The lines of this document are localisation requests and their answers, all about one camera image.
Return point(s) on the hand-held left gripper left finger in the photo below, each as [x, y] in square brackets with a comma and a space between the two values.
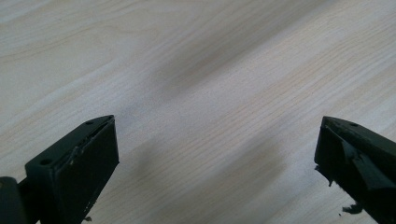
[77, 174]

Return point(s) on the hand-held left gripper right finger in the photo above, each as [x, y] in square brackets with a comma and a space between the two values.
[355, 161]

